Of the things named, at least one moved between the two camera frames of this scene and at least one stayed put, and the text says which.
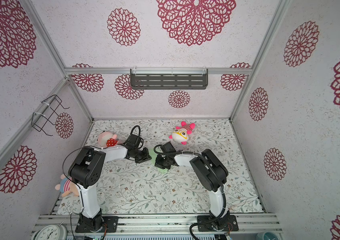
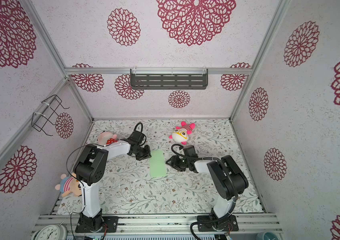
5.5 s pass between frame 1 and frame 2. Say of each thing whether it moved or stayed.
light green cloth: moved
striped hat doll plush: stayed
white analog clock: stayed
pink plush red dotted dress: stayed
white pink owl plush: stayed
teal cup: stayed
